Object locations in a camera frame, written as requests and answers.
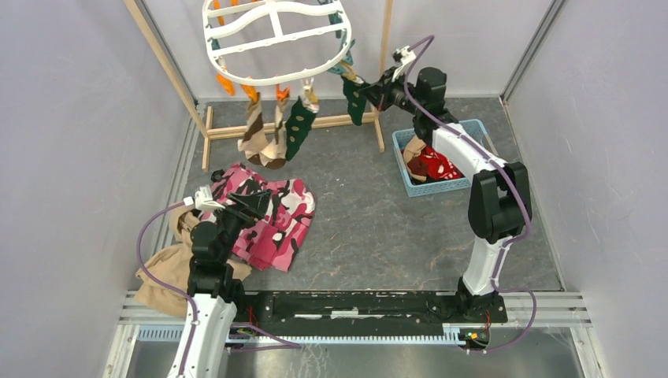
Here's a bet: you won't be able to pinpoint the pink camouflage cloth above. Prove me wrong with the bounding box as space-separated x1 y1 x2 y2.
211 163 316 272

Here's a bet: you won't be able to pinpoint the green sock with yellow cuff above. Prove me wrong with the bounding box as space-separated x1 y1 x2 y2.
285 87 320 161

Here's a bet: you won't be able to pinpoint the white clip hanger frame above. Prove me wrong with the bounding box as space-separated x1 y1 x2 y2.
202 1 353 87

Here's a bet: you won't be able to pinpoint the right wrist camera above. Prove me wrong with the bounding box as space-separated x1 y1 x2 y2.
392 46 417 82

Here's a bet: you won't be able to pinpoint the beige cloth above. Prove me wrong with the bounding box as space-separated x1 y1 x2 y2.
134 208 253 321

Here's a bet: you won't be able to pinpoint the red white patterned sock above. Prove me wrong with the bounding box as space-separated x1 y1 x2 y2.
417 146 464 180

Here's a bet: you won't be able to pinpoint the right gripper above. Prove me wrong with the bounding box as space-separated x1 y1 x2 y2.
358 66 424 116

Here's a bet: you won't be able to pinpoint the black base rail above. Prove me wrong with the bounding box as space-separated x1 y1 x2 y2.
234 291 508 337

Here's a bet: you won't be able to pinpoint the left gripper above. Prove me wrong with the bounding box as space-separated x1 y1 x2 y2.
210 189 273 261

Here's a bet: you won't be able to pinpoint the wooden hanger stand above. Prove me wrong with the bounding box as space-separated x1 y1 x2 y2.
123 1 393 172

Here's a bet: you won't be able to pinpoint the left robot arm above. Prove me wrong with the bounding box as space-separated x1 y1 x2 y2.
167 186 271 377

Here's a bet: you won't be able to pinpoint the teal clothespin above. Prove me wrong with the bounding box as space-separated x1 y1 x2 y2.
327 60 355 78
340 39 355 65

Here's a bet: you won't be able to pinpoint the white clothespin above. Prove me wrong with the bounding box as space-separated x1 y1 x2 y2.
300 77 318 103

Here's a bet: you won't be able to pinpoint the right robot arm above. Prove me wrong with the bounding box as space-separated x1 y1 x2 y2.
359 67 532 321

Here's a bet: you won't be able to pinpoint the light blue plastic basket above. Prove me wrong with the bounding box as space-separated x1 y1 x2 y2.
392 119 498 198

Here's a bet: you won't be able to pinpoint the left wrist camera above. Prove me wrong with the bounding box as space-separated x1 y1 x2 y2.
194 186 225 212

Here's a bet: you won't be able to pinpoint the brown tan socks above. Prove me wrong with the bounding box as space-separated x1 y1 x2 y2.
402 135 428 176

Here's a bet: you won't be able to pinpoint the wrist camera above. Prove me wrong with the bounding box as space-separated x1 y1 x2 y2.
194 186 225 212
392 46 417 82

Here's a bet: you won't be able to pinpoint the tan brown striped sock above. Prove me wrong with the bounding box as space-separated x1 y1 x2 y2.
258 98 289 169
237 97 269 165

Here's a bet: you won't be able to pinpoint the orange clothespin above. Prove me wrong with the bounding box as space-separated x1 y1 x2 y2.
275 84 291 102
216 73 236 96
240 84 261 103

